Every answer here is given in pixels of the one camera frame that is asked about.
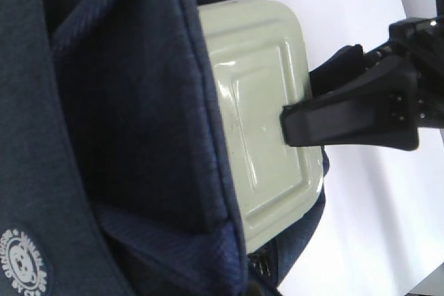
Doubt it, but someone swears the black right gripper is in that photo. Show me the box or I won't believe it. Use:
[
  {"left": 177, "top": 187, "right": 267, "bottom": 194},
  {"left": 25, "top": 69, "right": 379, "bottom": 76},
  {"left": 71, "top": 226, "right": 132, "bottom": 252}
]
[{"left": 281, "top": 15, "right": 443, "bottom": 150}]

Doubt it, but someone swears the green lid glass lunchbox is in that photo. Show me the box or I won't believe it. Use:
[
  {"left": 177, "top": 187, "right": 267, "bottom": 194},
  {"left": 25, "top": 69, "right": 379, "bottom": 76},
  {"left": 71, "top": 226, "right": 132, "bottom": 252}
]
[{"left": 198, "top": 0, "right": 324, "bottom": 253}]

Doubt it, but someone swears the dark blue fabric bag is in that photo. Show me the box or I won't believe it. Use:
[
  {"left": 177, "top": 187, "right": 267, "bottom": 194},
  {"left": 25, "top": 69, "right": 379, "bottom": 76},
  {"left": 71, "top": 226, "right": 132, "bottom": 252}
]
[{"left": 1, "top": 0, "right": 325, "bottom": 295}]

